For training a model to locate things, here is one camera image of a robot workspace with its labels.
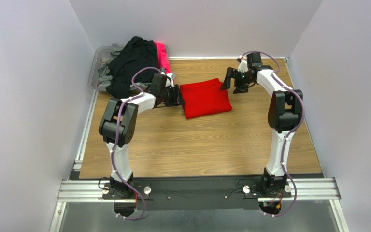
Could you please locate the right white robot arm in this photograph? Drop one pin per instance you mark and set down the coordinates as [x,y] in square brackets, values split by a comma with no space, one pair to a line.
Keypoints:
[285,116]

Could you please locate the grey t-shirt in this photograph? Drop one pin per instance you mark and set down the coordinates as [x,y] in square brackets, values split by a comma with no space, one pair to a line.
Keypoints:
[103,56]

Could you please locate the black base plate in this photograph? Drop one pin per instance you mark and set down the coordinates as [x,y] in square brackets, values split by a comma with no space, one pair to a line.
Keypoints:
[251,192]

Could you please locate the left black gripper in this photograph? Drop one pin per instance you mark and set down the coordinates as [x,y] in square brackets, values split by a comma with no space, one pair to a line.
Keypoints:
[176,96]

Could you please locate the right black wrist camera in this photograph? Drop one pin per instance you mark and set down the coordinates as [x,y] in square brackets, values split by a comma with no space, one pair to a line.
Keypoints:
[254,59]

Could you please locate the red t-shirt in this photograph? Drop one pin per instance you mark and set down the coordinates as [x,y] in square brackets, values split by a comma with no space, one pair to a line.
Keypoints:
[204,98]

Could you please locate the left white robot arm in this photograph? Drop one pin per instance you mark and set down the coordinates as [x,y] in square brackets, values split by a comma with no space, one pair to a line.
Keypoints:
[117,126]

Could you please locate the clear plastic bin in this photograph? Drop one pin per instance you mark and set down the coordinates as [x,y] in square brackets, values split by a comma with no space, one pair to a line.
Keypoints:
[116,69]

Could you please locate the pink t-shirt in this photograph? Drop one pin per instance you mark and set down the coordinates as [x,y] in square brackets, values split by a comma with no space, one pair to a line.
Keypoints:
[163,59]

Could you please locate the black t-shirt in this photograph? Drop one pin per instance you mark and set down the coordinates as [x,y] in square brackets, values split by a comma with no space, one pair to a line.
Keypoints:
[136,55]

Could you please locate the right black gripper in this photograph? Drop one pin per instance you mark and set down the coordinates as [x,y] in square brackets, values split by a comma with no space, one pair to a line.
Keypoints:
[231,77]

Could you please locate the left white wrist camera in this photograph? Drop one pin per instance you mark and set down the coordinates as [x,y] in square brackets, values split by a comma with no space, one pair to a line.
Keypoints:
[167,80]

